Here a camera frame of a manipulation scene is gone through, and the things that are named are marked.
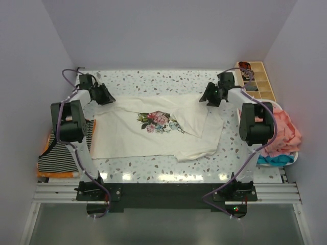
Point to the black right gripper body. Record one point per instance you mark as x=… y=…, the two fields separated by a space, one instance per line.
x=212 y=95

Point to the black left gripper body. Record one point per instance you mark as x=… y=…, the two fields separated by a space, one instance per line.
x=101 y=95

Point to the white floral print t-shirt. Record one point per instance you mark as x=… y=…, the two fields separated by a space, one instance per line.
x=172 y=125

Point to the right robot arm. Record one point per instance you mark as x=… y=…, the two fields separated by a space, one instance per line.
x=256 y=128

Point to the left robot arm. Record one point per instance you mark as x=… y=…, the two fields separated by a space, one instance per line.
x=70 y=129

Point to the grey rolled socks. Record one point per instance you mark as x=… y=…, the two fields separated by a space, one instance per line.
x=251 y=86

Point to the pink black rolled socks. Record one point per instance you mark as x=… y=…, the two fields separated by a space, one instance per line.
x=247 y=74

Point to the red black rolled socks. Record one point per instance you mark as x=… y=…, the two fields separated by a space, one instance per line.
x=244 y=65

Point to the wooden compartment organizer box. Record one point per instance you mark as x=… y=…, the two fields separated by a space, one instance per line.
x=260 y=78

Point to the white plastic laundry basket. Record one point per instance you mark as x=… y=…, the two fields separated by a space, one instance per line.
x=276 y=106

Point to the black white striped folded shirt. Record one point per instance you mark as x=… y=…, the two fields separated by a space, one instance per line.
x=57 y=153

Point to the salmon orange garment in basket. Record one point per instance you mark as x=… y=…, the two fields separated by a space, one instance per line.
x=288 y=138

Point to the teal garment in basket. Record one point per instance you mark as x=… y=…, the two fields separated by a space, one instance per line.
x=280 y=160

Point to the aluminium table frame rail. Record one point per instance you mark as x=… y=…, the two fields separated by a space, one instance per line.
x=270 y=193

